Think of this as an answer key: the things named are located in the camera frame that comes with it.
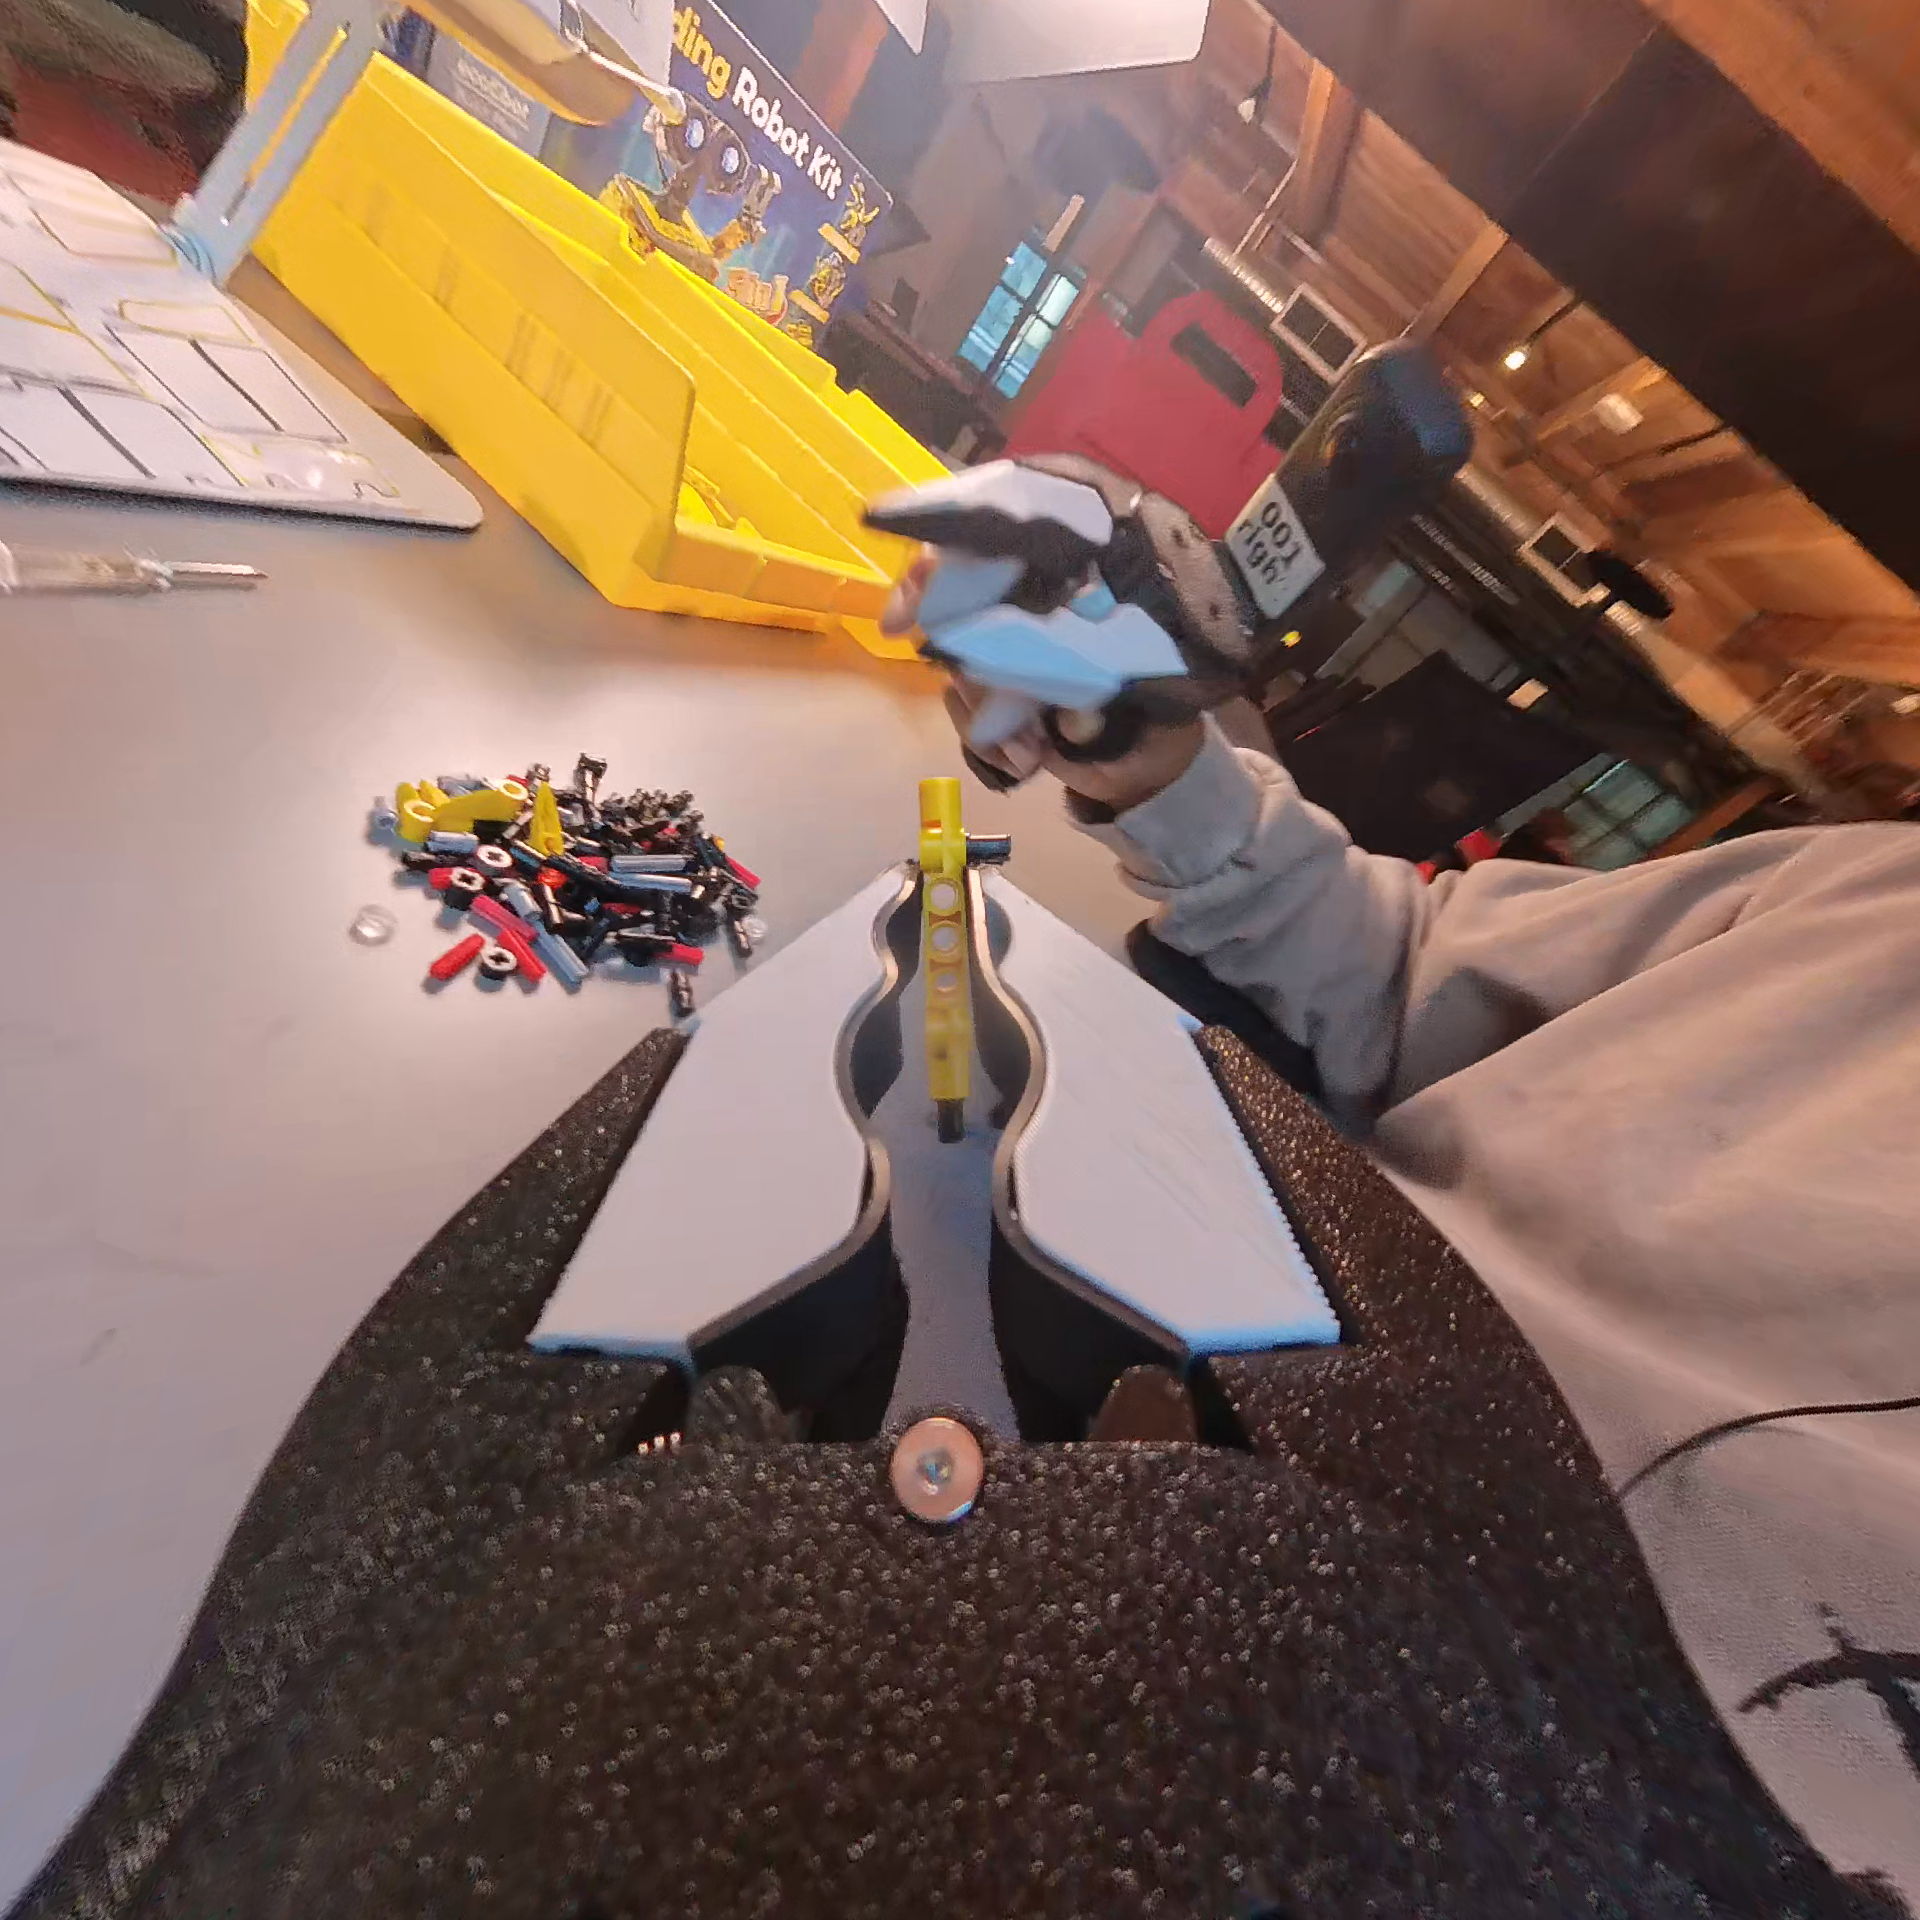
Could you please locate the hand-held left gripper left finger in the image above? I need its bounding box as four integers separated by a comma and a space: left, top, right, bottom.
527, 867, 921, 1360

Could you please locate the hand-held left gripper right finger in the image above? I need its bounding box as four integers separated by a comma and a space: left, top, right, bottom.
971, 870, 1344, 1353

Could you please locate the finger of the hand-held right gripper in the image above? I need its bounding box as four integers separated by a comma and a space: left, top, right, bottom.
913, 555, 1197, 752
864, 456, 1117, 564

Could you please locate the small yellow pinned assembly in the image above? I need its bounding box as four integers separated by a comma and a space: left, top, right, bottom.
910, 777, 1009, 1144

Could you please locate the pile of small building parts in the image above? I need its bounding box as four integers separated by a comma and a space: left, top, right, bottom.
372, 753, 768, 1014

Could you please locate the yellow plastic bin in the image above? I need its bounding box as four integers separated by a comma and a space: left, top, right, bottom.
598, 193, 963, 663
247, 0, 903, 633

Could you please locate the person's right forearm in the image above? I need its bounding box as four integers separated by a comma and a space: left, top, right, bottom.
1111, 736, 1560, 1126

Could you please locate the grey desk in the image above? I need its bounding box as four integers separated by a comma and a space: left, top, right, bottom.
0, 255, 1352, 1877

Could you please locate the person's right hand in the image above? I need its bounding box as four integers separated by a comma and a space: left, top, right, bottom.
944, 691, 1209, 824

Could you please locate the red felt bag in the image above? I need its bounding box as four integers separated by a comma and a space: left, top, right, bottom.
1007, 292, 1289, 495

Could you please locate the black armrest pad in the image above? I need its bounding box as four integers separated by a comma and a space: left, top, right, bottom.
1124, 921, 1326, 1096

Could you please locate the robot kit box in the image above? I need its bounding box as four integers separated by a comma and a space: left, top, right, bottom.
421, 0, 894, 355

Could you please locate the person's beige sweatshirt torso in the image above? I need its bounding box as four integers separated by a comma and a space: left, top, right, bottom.
1351, 815, 1920, 1920

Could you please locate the white book stand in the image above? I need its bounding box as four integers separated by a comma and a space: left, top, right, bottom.
165, 0, 684, 287

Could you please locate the white printed mat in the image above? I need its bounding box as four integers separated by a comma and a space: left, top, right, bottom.
0, 141, 485, 534

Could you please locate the black microphone cable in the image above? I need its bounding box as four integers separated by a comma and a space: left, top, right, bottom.
1616, 1395, 1920, 1501

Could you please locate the clear handle screwdriver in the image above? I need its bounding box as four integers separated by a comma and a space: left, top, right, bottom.
0, 544, 269, 596

